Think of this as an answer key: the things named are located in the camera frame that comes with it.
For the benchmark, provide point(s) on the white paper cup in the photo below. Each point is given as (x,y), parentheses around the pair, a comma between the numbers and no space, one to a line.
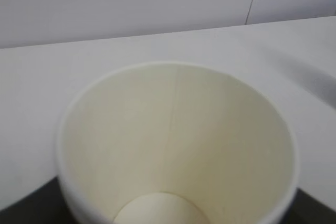
(170,142)

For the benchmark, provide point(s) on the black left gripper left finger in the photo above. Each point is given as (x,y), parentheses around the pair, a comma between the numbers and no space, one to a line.
(46,205)

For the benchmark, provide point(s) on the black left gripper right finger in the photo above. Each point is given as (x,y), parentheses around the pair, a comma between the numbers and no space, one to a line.
(307,210)

